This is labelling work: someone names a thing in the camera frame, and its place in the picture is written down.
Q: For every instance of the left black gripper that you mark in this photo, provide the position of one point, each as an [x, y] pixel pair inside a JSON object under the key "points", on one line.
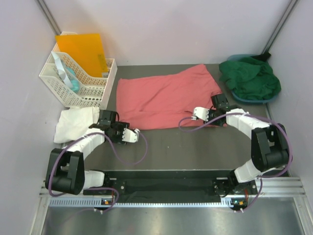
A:
{"points": [[121, 125]]}

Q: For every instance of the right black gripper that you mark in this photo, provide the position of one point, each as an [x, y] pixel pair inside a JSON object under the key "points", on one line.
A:
{"points": [[219, 124]]}

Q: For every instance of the pink t shirt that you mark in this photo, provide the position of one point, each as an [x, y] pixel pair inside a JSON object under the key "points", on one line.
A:
{"points": [[160, 102]]}

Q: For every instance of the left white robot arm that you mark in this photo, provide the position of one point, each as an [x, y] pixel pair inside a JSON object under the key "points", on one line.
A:
{"points": [[66, 171]]}

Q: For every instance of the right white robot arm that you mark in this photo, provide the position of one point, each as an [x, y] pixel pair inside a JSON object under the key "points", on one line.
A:
{"points": [[270, 148]]}

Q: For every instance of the dark grey table mat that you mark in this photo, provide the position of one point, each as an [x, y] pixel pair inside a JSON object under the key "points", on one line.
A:
{"points": [[210, 148]]}

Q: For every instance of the white folded t shirt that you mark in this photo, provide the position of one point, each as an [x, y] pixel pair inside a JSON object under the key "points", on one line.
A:
{"points": [[74, 122]]}

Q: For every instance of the green t shirt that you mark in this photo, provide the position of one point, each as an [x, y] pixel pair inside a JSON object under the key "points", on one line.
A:
{"points": [[250, 79]]}

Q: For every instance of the blue laundry basket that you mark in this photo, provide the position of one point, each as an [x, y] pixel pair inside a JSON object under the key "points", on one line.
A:
{"points": [[237, 57]]}

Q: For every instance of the white perforated desk organizer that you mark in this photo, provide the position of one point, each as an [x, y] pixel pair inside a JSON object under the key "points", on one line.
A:
{"points": [[78, 72]]}

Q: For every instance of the orange plastic board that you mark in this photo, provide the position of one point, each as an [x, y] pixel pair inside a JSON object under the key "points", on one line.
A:
{"points": [[87, 50]]}

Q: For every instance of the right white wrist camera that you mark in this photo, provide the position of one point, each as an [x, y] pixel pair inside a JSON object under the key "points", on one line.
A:
{"points": [[200, 113]]}

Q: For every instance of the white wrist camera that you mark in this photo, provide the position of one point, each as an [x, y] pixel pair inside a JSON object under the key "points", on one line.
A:
{"points": [[130, 136], [200, 113]]}

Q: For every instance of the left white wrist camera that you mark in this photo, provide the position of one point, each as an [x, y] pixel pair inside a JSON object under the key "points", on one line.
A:
{"points": [[130, 136]]}

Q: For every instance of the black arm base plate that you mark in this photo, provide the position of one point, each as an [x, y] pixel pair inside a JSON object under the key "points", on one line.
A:
{"points": [[172, 186]]}

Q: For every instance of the grey slotted cable duct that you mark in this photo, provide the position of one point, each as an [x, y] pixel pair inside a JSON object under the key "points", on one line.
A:
{"points": [[106, 202]]}

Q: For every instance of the aluminium frame rail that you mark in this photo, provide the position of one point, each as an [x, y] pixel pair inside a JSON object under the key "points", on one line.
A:
{"points": [[48, 16]]}

